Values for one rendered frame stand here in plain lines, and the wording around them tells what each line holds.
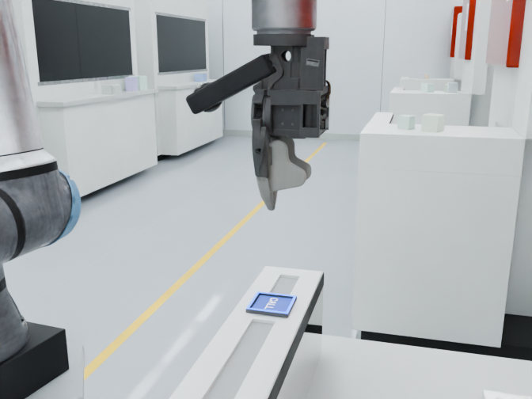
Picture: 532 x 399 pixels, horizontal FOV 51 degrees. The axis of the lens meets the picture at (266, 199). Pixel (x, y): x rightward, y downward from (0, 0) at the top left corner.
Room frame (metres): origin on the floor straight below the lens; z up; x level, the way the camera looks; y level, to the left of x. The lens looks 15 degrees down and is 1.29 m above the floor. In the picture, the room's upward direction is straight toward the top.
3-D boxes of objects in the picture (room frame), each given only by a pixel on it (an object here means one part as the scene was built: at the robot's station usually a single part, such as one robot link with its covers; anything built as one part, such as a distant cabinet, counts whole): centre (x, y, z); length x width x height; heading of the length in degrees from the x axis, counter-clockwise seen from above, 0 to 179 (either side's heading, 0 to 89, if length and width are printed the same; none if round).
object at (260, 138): (0.66, 0.00, 1.19); 0.05 x 0.02 x 0.09; 165
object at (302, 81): (0.67, -0.03, 1.25); 0.09 x 0.08 x 0.12; 75
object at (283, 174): (0.66, -0.02, 1.14); 0.06 x 0.03 x 0.09; 75
